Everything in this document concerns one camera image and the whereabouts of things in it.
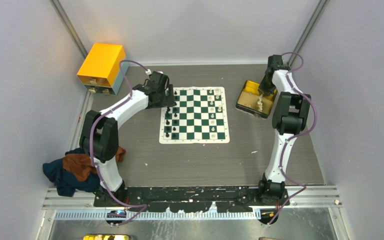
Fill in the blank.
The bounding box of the yellow transparent tray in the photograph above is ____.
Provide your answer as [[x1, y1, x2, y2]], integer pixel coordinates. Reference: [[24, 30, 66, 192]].
[[235, 80, 278, 119]]

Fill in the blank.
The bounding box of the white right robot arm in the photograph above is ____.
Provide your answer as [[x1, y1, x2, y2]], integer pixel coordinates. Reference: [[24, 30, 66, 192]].
[[257, 54, 311, 206]]

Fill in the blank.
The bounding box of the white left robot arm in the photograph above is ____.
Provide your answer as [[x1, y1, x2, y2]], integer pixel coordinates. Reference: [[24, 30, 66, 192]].
[[79, 71, 175, 207]]

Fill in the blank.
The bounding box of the black chess king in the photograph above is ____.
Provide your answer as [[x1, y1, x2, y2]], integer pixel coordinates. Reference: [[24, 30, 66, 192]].
[[165, 112, 172, 120]]

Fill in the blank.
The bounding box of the green white chess board mat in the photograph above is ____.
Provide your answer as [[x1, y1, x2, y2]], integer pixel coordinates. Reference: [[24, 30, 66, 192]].
[[159, 86, 230, 145]]

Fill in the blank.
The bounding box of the yellow teal drawer box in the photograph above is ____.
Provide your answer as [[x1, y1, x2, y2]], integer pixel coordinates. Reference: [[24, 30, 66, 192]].
[[77, 43, 130, 96]]

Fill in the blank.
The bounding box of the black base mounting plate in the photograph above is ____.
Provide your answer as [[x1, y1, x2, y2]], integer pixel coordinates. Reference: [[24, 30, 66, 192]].
[[94, 185, 291, 214]]

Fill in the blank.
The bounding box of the orange cloth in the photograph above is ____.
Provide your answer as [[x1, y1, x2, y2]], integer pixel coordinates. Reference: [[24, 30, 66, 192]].
[[62, 146, 126, 188]]

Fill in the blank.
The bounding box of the dark blue cloth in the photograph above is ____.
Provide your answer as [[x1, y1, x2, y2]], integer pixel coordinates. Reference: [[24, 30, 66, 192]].
[[42, 148, 100, 197]]

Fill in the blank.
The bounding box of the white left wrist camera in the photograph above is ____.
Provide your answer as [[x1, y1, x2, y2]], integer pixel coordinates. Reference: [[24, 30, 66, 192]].
[[145, 69, 163, 77]]

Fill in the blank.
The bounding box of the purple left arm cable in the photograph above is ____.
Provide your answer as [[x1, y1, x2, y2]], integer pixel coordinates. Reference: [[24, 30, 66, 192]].
[[88, 59, 150, 227]]

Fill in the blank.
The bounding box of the aluminium frame rail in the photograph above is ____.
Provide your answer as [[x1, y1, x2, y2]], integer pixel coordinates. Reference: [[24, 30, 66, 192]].
[[42, 185, 342, 224]]

